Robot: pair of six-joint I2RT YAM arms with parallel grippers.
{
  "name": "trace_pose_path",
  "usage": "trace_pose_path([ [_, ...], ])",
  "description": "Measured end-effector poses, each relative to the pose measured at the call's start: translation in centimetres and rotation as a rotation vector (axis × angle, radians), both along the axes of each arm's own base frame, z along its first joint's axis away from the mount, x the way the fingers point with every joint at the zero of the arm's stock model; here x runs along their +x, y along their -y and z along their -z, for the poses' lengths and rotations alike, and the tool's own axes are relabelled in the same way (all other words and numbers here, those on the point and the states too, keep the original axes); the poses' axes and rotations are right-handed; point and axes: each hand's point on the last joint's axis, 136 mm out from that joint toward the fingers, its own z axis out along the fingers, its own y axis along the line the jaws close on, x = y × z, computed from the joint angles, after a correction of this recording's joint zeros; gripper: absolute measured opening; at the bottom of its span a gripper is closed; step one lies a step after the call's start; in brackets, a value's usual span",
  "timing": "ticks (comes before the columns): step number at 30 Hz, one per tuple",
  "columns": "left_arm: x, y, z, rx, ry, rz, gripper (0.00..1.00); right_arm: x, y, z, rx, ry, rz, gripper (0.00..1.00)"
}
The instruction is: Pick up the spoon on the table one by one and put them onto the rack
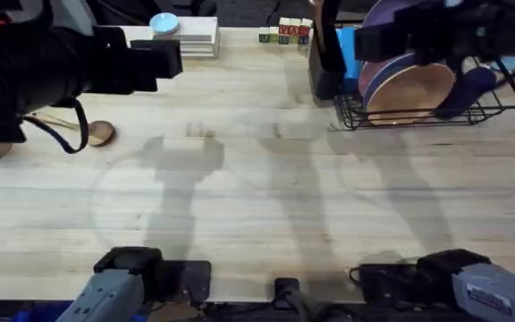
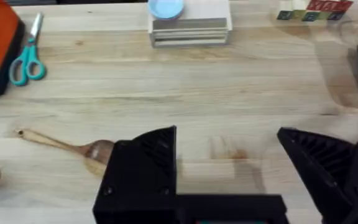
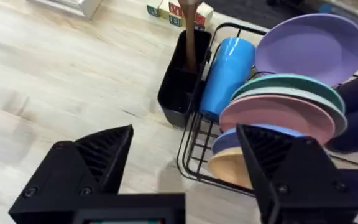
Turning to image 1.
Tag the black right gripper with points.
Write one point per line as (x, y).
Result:
(427, 33)

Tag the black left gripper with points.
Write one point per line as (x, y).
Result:
(110, 62)

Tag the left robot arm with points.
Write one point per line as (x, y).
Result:
(16, 67)

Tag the blue board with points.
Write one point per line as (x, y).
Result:
(349, 53)

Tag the light blue disc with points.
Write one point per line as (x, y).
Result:
(164, 23)

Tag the wooden plate with purple rim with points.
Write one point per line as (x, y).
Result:
(411, 96)

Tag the toy blocks on green board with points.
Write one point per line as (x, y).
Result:
(286, 32)

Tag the dark purple cup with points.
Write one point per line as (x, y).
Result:
(465, 91)

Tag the black rail mount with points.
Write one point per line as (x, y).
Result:
(286, 290)

